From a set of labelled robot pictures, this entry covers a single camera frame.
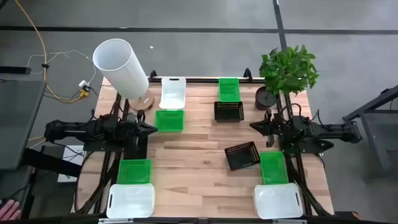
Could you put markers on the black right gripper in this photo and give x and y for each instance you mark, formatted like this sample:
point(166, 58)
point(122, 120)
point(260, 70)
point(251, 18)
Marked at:
point(271, 127)

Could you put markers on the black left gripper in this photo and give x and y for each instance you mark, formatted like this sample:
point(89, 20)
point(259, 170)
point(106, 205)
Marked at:
point(140, 124)

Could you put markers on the black plastic mesh basket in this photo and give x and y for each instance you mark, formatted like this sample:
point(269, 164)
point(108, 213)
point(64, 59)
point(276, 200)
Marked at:
point(242, 157)
point(229, 112)

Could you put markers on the green plastic mesh basket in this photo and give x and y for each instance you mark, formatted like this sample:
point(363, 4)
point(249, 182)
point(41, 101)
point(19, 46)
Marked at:
point(134, 171)
point(169, 121)
point(273, 168)
point(229, 90)

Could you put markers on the white plastic basket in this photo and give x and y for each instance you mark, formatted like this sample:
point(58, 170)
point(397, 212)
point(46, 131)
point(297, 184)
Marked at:
point(278, 200)
point(172, 93)
point(130, 200)

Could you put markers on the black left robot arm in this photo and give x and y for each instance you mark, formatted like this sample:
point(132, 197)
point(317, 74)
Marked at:
point(77, 129)

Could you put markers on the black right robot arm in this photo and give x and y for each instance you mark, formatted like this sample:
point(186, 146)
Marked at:
point(311, 130)

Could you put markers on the green potted plant black pot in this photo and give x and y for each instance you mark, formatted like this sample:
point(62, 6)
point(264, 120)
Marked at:
point(287, 71)

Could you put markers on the white shade wooden base lamp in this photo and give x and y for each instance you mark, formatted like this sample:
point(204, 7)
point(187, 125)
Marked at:
point(121, 68)

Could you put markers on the white power adapter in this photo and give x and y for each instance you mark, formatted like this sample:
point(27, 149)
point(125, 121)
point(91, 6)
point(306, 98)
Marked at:
point(84, 84)

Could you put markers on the white cardboard box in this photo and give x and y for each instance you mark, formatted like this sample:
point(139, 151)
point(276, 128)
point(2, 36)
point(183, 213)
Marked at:
point(71, 155)

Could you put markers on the black desk crossbar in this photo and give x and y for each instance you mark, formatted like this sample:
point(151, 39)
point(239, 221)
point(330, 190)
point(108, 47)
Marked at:
point(49, 161)

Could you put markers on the dark grey metal table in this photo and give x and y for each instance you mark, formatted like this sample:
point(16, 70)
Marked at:
point(379, 130)

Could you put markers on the grey desk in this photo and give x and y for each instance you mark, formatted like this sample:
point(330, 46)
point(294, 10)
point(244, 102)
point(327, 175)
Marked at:
point(18, 124)

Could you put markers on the black flat bar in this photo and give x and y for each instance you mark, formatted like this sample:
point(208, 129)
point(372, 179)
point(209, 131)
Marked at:
point(15, 70)

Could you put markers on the person's hand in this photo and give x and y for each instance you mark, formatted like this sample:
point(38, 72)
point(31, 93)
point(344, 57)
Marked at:
point(9, 211)

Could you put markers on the black aluminium rig frame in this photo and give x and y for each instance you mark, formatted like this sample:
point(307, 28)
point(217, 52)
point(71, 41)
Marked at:
point(202, 80)

